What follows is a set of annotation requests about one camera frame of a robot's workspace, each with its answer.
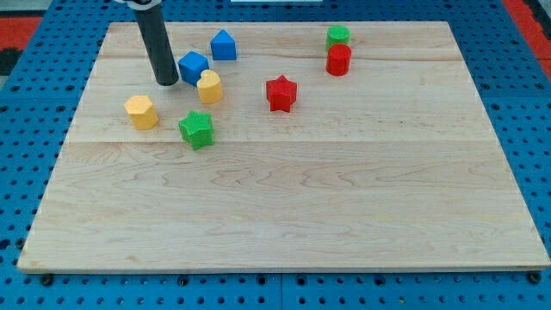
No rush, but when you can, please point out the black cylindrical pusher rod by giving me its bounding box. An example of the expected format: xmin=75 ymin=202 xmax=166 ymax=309
xmin=131 ymin=0 xmax=179 ymax=86

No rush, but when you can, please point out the yellow heart block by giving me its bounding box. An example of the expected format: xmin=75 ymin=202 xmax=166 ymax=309
xmin=196 ymin=70 xmax=223 ymax=104

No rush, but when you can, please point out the green star block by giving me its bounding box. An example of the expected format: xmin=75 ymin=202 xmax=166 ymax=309
xmin=178 ymin=110 xmax=214 ymax=151

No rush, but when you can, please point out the red star block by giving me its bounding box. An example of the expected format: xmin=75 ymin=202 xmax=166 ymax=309
xmin=266 ymin=75 xmax=298 ymax=113

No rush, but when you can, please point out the blue cube block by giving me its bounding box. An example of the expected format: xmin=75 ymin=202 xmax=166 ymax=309
xmin=177 ymin=51 xmax=209 ymax=86

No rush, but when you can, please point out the blue triangular prism block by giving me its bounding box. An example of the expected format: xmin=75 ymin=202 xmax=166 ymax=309
xmin=210 ymin=29 xmax=237 ymax=60

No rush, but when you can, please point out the yellow hexagon block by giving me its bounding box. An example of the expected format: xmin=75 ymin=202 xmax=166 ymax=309
xmin=124 ymin=96 xmax=158 ymax=130

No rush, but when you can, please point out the light wooden board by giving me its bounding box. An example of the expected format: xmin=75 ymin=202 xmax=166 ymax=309
xmin=17 ymin=22 xmax=550 ymax=274

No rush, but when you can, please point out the green cylinder block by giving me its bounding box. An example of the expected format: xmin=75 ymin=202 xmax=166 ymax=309
xmin=325 ymin=25 xmax=350 ymax=51

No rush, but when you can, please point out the red cylinder block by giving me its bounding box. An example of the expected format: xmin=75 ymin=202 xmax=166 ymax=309
xmin=325 ymin=43 xmax=352 ymax=76

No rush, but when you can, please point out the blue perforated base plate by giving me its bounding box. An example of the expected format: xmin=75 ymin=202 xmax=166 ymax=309
xmin=1 ymin=1 xmax=550 ymax=309

